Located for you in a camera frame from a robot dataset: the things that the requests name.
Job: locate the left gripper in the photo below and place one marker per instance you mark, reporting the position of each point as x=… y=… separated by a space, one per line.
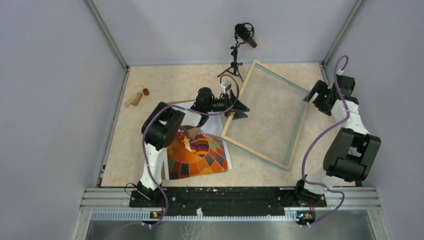
x=233 y=103

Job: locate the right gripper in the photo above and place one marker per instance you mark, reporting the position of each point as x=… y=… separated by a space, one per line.
x=319 y=87

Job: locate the wooden picture frame blue edge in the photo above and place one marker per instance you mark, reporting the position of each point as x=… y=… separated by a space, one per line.
x=273 y=125

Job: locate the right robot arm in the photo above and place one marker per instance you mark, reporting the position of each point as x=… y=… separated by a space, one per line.
x=353 y=150

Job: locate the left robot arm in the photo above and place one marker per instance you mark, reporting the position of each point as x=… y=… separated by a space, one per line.
x=163 y=124

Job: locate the hot air balloon photo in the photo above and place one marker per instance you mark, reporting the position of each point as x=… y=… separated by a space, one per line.
x=198 y=151

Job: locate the brown backing board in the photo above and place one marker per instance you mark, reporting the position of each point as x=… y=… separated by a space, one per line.
x=172 y=102

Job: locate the black microphone on tripod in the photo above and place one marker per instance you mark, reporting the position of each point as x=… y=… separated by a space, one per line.
x=243 y=34

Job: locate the small brown cylinder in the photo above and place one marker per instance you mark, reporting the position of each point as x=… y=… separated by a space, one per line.
x=146 y=92

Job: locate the wooden block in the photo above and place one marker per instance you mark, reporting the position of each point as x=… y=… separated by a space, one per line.
x=137 y=99
x=129 y=101

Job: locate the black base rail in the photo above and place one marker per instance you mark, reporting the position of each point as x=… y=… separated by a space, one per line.
x=226 y=201

